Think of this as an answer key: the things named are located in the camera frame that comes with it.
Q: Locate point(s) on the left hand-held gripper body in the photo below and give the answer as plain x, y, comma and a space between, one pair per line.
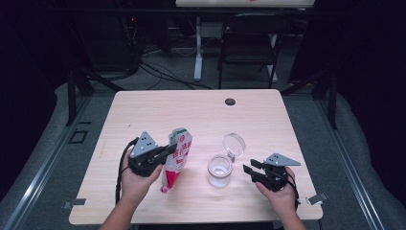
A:
143, 159

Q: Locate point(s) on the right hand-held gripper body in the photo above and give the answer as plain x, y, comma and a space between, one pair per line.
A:
274, 179

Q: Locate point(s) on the black metal stand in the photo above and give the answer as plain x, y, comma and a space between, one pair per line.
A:
333, 102
72, 96

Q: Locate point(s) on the dark curtain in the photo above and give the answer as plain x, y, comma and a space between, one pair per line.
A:
25, 80
373, 64

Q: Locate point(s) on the person's left hand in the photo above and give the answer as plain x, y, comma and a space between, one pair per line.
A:
137, 188

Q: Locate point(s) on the black round table grommet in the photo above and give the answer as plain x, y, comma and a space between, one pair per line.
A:
230, 102

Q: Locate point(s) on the aluminium floor rail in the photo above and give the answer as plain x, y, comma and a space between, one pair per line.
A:
351, 166
41, 179

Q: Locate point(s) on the grey tape strip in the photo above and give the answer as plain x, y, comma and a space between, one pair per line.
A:
318, 198
75, 202

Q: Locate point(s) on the person's right hand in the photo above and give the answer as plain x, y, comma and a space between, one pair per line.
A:
284, 199

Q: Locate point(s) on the black folding chair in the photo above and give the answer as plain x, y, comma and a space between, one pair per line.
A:
252, 35

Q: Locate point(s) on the dark equipment with red light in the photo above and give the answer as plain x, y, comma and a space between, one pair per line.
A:
132, 38

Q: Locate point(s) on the pink and white plastic bag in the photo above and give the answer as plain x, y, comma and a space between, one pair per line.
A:
178, 159

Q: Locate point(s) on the white desk with white legs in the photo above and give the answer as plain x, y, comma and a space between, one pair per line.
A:
198, 48

